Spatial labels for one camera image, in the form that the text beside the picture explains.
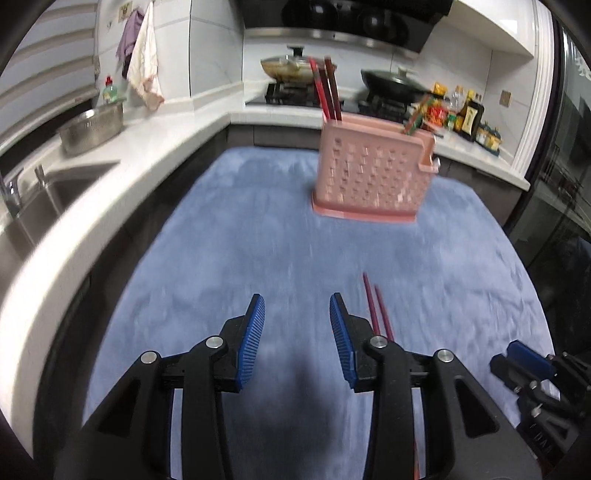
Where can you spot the dark soy sauce bottle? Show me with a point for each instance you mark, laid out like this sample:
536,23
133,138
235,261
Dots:
472,117

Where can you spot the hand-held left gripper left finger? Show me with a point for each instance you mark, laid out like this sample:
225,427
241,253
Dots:
251,344

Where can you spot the clear plastic bottle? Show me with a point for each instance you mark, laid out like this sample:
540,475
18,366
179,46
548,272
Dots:
457,99

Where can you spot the white hanging towel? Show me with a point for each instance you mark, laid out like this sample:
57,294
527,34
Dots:
144,64

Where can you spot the pink perforated utensil holder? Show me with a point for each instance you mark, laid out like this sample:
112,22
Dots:
369,175

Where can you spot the wall socket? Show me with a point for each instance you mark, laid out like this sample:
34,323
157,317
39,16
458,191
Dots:
505,98

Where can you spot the chrome sink faucet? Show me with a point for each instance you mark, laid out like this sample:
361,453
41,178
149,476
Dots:
10,194

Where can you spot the dark glass door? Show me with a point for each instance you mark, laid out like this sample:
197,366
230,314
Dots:
563,161

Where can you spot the window blind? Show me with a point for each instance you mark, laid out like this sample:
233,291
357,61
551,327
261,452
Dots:
41,55

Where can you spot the small chrome sink tap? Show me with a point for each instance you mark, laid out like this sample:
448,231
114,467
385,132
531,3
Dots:
41,177

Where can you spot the black gas stove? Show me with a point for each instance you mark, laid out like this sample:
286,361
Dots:
286,94

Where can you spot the group of small seasoning jars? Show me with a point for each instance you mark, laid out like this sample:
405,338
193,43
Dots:
488,138

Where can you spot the green dish soap bottle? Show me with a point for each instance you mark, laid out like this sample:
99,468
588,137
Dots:
111,92

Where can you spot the green chopstick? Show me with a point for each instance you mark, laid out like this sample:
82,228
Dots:
413,121

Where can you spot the dark red chopstick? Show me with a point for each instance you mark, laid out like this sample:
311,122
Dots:
371,302
383,314
333,90

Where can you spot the blue plush table cloth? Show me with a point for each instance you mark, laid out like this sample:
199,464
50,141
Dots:
258,221

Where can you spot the steel colander basin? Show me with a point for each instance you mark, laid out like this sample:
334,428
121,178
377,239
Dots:
90,129

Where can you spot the purple hanging cloth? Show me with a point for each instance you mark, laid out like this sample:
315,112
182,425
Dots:
128,39

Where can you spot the red seasoning packet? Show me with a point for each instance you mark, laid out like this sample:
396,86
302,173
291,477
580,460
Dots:
438,113

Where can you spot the black range hood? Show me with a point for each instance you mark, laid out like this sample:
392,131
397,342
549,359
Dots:
351,21

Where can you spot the white kitchen countertop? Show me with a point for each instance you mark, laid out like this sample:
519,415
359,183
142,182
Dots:
152,147

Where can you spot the steel pan with glass lid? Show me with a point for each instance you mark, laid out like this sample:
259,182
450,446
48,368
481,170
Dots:
286,67

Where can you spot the yellow seasoning packet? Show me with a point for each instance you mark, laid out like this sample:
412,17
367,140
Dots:
438,88

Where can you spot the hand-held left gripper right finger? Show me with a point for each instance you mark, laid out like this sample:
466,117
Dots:
341,344

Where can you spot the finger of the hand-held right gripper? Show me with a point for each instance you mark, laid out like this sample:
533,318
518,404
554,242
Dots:
510,373
531,359

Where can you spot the steel kitchen sink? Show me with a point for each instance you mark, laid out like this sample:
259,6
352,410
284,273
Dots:
46,203

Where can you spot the black wok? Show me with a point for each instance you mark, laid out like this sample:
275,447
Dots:
395,83

